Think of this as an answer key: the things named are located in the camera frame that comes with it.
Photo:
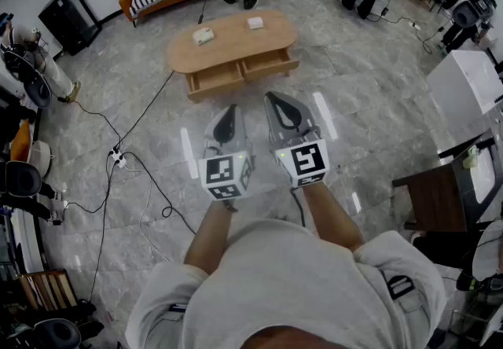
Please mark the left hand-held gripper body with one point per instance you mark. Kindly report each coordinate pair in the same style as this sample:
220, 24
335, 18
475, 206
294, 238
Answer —
224, 176

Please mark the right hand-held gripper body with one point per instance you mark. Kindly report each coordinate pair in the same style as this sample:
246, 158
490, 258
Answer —
306, 160

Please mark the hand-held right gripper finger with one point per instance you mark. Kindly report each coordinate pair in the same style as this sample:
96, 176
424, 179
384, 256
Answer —
304, 115
271, 119

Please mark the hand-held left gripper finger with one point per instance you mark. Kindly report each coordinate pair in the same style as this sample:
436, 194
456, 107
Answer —
218, 129
237, 127

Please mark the white square tissue pack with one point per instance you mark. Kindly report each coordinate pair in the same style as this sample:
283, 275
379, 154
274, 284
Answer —
255, 23

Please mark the person's left forearm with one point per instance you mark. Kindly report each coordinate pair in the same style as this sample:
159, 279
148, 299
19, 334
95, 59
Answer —
208, 233

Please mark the person's right forearm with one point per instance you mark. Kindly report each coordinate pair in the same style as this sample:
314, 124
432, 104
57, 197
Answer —
330, 217

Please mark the wooden coffee table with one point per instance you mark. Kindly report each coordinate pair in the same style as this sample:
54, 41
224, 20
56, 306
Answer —
236, 41

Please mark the white power strip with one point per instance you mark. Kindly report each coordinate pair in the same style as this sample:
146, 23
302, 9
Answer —
119, 159

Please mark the person's beige t-shirt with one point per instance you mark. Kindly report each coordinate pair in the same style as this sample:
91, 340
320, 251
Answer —
283, 280

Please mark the dark wooden side table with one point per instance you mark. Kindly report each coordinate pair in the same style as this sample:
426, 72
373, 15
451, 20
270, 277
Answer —
436, 190

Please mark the white box appliance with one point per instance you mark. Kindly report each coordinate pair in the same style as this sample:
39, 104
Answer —
460, 84

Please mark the light green bottle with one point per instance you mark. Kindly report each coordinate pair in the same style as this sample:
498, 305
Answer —
470, 156

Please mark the white round basket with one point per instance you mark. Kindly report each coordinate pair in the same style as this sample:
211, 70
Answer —
41, 156

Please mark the black glass cabinet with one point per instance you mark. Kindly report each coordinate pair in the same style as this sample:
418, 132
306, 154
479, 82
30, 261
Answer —
74, 21

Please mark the wooden rack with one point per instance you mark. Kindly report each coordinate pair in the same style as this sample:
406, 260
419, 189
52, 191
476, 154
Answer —
47, 288

